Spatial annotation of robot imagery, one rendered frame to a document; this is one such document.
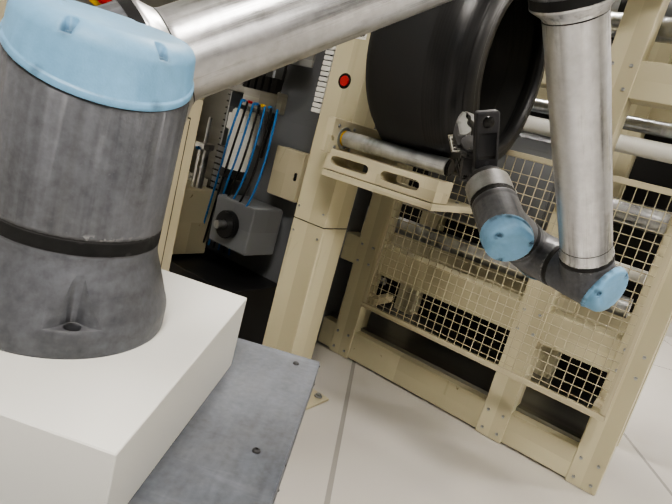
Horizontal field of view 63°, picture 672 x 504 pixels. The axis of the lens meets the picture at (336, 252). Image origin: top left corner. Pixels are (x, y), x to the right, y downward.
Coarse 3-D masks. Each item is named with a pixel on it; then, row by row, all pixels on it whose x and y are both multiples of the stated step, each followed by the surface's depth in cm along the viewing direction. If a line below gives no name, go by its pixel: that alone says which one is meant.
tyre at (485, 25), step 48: (480, 0) 120; (384, 48) 130; (432, 48) 123; (480, 48) 122; (528, 48) 163; (384, 96) 135; (432, 96) 127; (480, 96) 174; (528, 96) 158; (432, 144) 137
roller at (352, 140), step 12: (348, 132) 153; (348, 144) 152; (360, 144) 150; (372, 144) 147; (384, 144) 146; (396, 144) 145; (384, 156) 146; (396, 156) 144; (408, 156) 141; (420, 156) 139; (432, 156) 138; (420, 168) 141; (432, 168) 138; (444, 168) 136
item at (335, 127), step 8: (328, 120) 151; (336, 120) 150; (344, 120) 153; (328, 128) 151; (336, 128) 151; (344, 128) 154; (352, 128) 157; (360, 128) 160; (368, 128) 164; (328, 136) 151; (336, 136) 153; (376, 136) 168; (328, 144) 151; (336, 144) 154; (328, 152) 153; (352, 152) 161; (360, 152) 165; (384, 160) 177
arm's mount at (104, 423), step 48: (192, 288) 65; (192, 336) 55; (0, 384) 40; (48, 384) 41; (96, 384) 43; (144, 384) 45; (192, 384) 52; (0, 432) 38; (48, 432) 37; (96, 432) 38; (144, 432) 42; (0, 480) 38; (48, 480) 38; (96, 480) 37; (144, 480) 45
